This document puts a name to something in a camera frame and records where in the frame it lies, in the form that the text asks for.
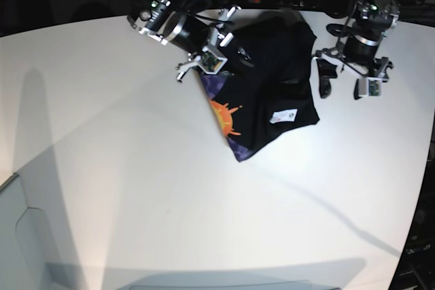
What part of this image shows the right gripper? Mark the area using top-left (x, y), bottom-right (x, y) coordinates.
top-left (166, 5), bottom-right (256, 82)

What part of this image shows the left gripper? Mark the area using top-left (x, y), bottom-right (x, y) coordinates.
top-left (312, 35), bottom-right (394, 100)

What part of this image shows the black T-shirt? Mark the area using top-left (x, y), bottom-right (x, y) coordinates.
top-left (199, 12), bottom-right (319, 162)

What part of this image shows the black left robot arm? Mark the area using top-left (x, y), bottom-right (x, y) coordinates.
top-left (312, 0), bottom-right (400, 100)

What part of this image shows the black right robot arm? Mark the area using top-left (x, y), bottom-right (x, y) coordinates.
top-left (127, 0), bottom-right (254, 81)

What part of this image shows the white garment label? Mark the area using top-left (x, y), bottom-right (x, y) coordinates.
top-left (269, 109), bottom-right (298, 124)

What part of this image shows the black equipment box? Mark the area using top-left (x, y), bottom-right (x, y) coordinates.
top-left (390, 187), bottom-right (435, 290)

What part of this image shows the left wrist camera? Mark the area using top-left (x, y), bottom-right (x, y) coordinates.
top-left (358, 77), bottom-right (383, 98)

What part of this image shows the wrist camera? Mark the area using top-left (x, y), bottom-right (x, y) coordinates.
top-left (358, 77), bottom-right (383, 98)
top-left (199, 51), bottom-right (228, 75)

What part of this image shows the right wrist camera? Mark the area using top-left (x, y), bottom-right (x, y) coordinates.
top-left (199, 51), bottom-right (228, 75)

